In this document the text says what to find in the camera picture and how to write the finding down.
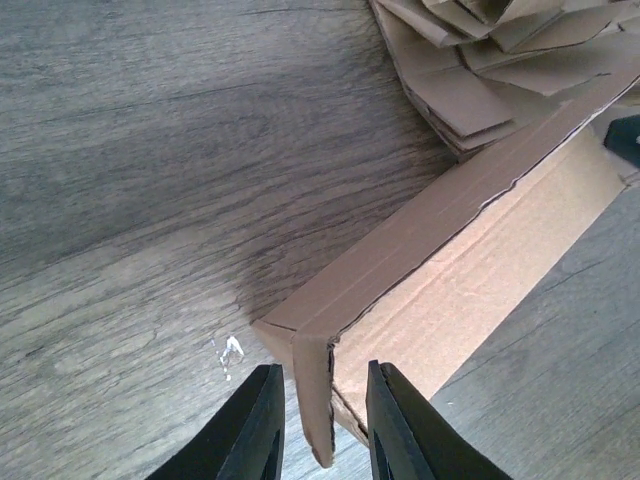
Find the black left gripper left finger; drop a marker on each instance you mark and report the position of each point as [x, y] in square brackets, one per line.
[243, 440]

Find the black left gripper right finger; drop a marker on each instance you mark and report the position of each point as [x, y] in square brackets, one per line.
[409, 439]

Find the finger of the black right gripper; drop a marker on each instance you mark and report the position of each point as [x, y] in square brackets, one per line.
[622, 138]

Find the cardboard box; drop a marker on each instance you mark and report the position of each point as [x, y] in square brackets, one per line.
[427, 287]

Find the stack of flat cardboard boxes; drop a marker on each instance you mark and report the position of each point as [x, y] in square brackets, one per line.
[479, 71]

